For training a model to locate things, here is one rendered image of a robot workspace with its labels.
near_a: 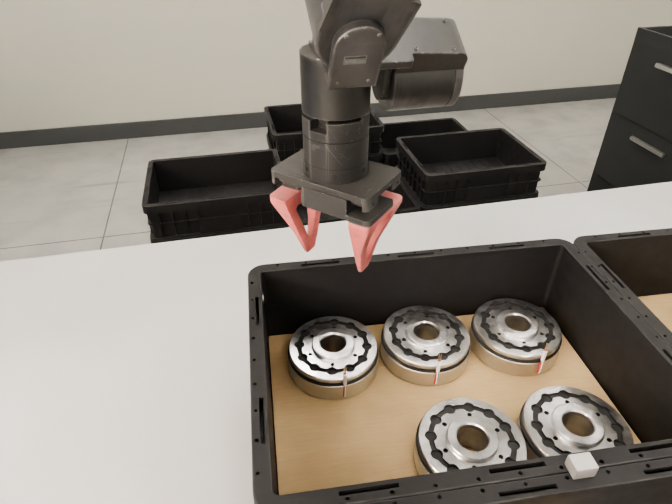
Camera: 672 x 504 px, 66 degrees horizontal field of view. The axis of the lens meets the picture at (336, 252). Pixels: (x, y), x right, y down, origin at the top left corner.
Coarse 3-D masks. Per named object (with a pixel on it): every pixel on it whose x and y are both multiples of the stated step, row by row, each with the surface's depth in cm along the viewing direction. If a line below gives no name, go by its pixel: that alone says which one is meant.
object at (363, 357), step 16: (320, 320) 63; (336, 320) 63; (352, 320) 63; (304, 336) 61; (352, 336) 61; (368, 336) 61; (304, 352) 59; (368, 352) 59; (304, 368) 57; (320, 368) 57; (336, 368) 57; (352, 368) 57; (368, 368) 57
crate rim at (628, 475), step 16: (640, 464) 40; (656, 464) 40; (528, 480) 39; (544, 480) 39; (560, 480) 39; (576, 480) 39; (592, 480) 39; (608, 480) 39; (624, 480) 39; (640, 480) 39; (656, 480) 39; (416, 496) 38; (432, 496) 38; (448, 496) 38; (464, 496) 38; (480, 496) 38; (496, 496) 38; (512, 496) 38; (528, 496) 38; (544, 496) 38; (560, 496) 38
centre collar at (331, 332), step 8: (336, 328) 61; (320, 336) 60; (328, 336) 60; (336, 336) 61; (344, 336) 60; (312, 344) 59; (320, 344) 60; (352, 344) 59; (320, 352) 58; (328, 352) 58; (336, 352) 58; (344, 352) 58; (352, 352) 58; (328, 360) 57; (336, 360) 57
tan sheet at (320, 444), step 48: (288, 336) 65; (288, 384) 59; (384, 384) 59; (480, 384) 59; (528, 384) 59; (576, 384) 59; (288, 432) 54; (336, 432) 54; (384, 432) 54; (288, 480) 49; (336, 480) 49
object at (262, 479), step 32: (384, 256) 62; (416, 256) 62; (448, 256) 62; (576, 256) 62; (256, 288) 57; (608, 288) 57; (256, 320) 55; (640, 320) 53; (256, 352) 49; (256, 384) 46; (256, 416) 43; (256, 448) 41; (608, 448) 41; (640, 448) 41; (256, 480) 39; (384, 480) 39; (416, 480) 39; (448, 480) 39; (480, 480) 39; (512, 480) 39
